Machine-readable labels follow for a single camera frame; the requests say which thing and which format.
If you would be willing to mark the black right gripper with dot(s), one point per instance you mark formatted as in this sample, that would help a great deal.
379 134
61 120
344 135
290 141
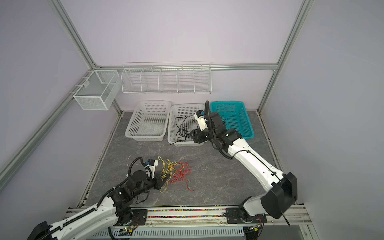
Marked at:
198 135

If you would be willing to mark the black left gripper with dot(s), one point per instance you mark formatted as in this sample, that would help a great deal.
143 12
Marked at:
158 182

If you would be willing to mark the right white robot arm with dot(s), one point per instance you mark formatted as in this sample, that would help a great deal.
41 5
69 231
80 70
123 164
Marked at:
281 189

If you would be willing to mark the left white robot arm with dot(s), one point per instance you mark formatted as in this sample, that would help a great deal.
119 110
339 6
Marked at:
113 208

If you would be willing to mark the teal plastic basket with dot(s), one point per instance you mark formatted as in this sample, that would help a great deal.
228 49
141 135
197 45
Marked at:
235 116

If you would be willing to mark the middle white plastic basket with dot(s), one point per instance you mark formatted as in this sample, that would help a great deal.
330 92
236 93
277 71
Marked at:
181 123

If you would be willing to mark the white plastic basket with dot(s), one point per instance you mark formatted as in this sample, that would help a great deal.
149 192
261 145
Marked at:
149 121
181 123

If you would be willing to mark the left white plastic basket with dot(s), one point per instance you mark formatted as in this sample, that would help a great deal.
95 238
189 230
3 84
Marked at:
149 121

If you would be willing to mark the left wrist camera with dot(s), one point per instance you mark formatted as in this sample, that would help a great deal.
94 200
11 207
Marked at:
150 168

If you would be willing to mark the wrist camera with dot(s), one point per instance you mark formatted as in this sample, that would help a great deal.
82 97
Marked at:
150 168
200 119

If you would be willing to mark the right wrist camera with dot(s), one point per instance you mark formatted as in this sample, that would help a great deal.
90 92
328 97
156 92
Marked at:
200 119

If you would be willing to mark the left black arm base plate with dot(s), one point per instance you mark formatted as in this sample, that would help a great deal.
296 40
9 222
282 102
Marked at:
132 217

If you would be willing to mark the white vented cable duct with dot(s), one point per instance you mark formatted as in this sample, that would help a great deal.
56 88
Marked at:
195 233

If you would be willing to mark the white wire wall shelf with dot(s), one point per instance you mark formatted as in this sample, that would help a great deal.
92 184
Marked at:
167 78

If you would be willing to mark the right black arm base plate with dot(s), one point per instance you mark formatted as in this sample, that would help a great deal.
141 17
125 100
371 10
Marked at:
236 215

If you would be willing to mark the white mesh wall box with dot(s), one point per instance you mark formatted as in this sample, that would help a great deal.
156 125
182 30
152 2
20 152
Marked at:
99 90

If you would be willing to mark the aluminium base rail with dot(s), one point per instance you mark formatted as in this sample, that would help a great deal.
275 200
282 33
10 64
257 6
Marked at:
213 216

